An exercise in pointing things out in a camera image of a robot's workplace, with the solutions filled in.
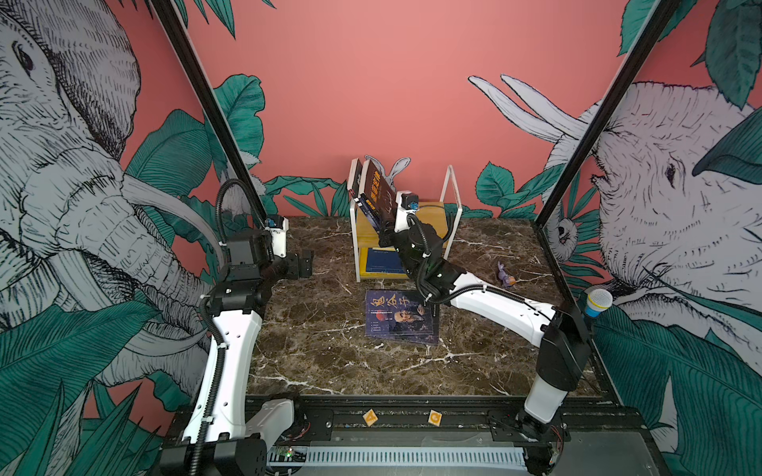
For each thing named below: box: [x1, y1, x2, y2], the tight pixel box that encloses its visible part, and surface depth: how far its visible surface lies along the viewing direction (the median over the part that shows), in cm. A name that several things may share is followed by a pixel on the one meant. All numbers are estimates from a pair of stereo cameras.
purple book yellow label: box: [353, 192, 382, 234], surface depth 79 cm
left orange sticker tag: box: [362, 408, 379, 428], surface depth 76 cm
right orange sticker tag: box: [427, 409, 443, 427], surface depth 76 cm
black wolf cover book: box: [347, 157, 364, 200], surface depth 80 cm
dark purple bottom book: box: [365, 289, 440, 346], surface depth 92 cm
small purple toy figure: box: [497, 260, 517, 288], surface depth 103 cm
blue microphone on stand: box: [584, 288, 614, 318], surface depth 73 cm
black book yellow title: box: [359, 158, 398, 227], surface depth 81 cm
